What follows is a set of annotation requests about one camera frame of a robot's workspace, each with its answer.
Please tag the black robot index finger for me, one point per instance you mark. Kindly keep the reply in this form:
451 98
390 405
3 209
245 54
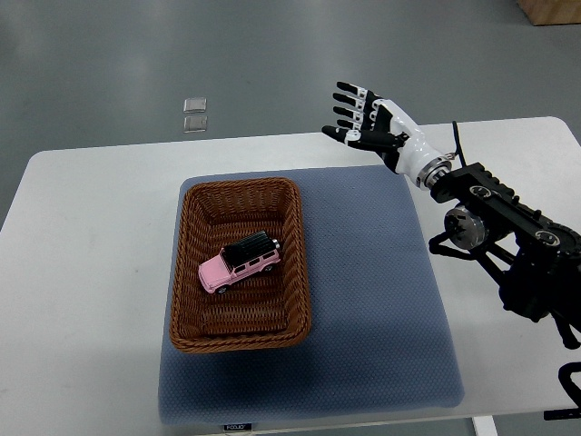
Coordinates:
353 124

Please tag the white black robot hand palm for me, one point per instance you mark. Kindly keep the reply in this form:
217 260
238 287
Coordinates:
415 158

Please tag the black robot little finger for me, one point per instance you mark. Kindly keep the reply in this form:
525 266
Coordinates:
357 91

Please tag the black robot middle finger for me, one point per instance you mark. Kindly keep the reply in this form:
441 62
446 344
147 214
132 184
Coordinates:
355 114

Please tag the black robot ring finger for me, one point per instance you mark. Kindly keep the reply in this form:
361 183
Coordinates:
356 102

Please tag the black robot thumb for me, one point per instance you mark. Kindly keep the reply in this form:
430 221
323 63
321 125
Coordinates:
362 139

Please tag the pink toy car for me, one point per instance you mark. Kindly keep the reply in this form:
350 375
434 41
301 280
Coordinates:
235 262

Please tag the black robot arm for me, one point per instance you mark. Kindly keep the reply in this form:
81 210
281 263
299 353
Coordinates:
534 261

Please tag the brown wicker basket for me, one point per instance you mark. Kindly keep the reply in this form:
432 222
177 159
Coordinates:
267 310

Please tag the upper floor plate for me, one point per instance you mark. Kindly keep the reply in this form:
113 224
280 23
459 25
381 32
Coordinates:
195 105

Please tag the floor plate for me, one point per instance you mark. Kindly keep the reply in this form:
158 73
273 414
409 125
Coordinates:
195 105
195 123

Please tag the lower floor plate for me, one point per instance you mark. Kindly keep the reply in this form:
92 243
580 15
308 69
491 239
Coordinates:
195 123

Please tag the blue grey mat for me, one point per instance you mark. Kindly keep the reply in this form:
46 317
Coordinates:
379 339

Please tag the white table leg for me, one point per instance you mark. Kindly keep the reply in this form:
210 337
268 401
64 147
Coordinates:
484 426

